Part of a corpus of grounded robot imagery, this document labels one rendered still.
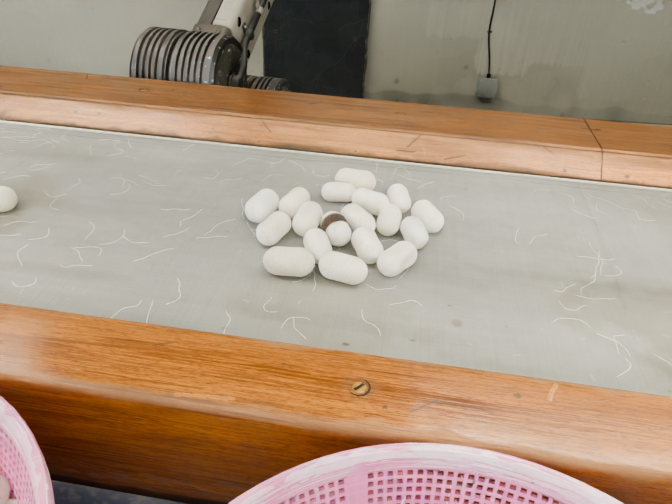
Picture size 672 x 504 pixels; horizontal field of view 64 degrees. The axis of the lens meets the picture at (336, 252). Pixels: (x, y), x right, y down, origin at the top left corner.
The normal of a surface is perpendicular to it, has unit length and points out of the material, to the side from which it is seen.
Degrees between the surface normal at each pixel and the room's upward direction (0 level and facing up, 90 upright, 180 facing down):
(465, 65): 90
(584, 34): 90
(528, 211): 0
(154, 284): 0
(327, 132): 45
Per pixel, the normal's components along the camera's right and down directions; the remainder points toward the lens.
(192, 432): -0.15, 0.56
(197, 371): 0.04, -0.82
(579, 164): -0.07, -0.18
